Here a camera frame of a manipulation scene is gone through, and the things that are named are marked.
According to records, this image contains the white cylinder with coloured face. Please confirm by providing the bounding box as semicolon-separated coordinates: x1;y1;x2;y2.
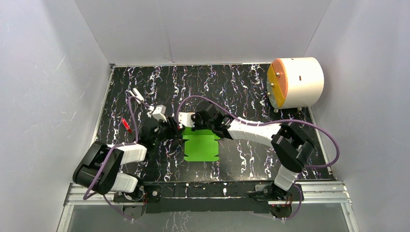
266;57;324;110

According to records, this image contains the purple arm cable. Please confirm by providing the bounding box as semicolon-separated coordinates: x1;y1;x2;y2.
176;95;340;221
82;96;154;221

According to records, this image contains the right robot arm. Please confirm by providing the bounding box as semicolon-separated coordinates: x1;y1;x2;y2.
188;101;315;200

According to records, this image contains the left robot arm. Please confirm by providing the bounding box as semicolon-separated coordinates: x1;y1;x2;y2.
73;117;185;201

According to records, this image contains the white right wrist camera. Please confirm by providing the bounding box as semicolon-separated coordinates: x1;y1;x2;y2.
178;112;195;129

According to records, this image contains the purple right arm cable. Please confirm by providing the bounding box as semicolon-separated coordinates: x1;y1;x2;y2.
176;95;340;221

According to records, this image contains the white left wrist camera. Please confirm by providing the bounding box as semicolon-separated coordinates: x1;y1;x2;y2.
147;105;168;122

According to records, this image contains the small white plastic clip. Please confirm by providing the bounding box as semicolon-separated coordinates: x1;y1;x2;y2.
130;88;145;103

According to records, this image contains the small red marker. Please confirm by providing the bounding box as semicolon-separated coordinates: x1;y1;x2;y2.
121;118;132;133

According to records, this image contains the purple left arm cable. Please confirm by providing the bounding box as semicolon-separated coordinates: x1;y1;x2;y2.
82;96;154;221

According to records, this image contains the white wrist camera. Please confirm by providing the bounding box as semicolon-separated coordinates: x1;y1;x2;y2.
147;105;168;122
178;112;195;129

